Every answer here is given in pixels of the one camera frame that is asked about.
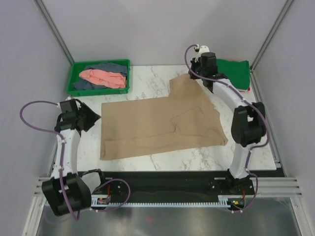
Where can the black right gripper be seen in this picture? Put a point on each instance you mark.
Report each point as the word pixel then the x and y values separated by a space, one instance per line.
pixel 194 64

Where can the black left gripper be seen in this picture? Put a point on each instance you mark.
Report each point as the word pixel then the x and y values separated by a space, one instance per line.
pixel 92 116

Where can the beige t shirt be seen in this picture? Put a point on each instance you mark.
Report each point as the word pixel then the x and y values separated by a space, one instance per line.
pixel 184 119

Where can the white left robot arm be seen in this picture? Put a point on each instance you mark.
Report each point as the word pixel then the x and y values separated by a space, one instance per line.
pixel 67 191

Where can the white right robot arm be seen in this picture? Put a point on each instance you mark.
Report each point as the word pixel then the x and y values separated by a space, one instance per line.
pixel 247 128

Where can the folded green t shirt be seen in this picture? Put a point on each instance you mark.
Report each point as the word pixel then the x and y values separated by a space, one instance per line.
pixel 238 72

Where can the blue grey t shirt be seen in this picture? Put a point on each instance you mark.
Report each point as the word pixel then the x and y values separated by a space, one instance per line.
pixel 107 66

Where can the salmon pink t shirt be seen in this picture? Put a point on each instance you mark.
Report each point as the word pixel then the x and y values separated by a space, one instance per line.
pixel 104 78

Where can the green plastic bin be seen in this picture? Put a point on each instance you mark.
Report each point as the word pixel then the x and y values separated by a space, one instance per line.
pixel 79 67

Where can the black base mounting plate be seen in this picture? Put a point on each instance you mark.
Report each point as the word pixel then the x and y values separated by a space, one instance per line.
pixel 178 185

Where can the right aluminium frame post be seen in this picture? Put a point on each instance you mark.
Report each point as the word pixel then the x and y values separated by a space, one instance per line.
pixel 272 32

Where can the aluminium frame post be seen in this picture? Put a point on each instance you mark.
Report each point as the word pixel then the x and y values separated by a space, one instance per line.
pixel 272 32
pixel 54 30

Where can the left aluminium frame post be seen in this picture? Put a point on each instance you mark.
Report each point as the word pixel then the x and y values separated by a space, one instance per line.
pixel 54 30

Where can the white slotted cable duct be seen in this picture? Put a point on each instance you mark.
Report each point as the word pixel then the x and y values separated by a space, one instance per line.
pixel 102 201

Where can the aluminium front frame rail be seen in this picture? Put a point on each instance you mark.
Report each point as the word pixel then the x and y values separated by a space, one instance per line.
pixel 270 181

